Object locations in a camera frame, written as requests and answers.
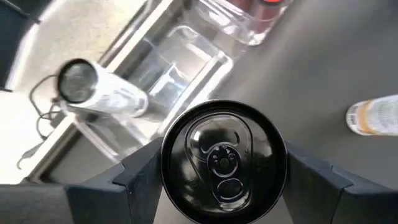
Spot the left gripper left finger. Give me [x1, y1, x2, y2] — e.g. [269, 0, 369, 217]
[63, 138, 164, 224]

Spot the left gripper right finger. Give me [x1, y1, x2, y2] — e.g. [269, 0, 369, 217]
[281, 141, 354, 224]

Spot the silver slim soda can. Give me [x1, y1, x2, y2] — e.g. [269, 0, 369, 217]
[160, 99, 289, 224]
[345, 94, 398, 137]
[55, 57, 150, 119]

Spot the clear plastic storage bin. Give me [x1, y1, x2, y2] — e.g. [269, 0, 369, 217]
[60, 23, 236, 164]
[192, 0, 295, 47]

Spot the black folding partition screen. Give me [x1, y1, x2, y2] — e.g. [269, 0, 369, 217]
[0, 0, 52, 91]

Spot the black floor cable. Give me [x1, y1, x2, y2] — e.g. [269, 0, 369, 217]
[16, 73, 68, 171]

